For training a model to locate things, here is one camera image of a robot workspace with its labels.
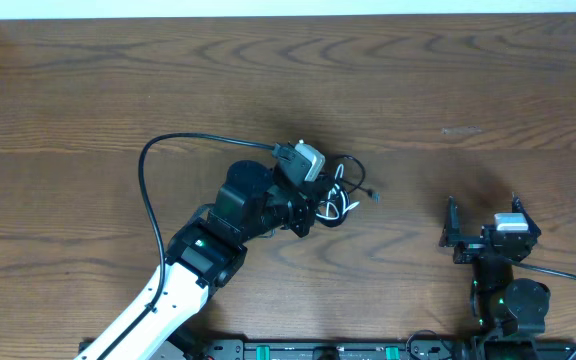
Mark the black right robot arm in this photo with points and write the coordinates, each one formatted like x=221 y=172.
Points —
x=506 y=306

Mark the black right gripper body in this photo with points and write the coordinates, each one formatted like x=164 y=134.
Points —
x=469 y=251

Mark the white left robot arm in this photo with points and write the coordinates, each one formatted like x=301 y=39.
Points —
x=204 y=255

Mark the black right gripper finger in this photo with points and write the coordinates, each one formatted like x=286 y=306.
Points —
x=518 y=207
x=451 y=234

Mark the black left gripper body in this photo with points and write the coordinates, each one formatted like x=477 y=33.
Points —
x=294 y=215

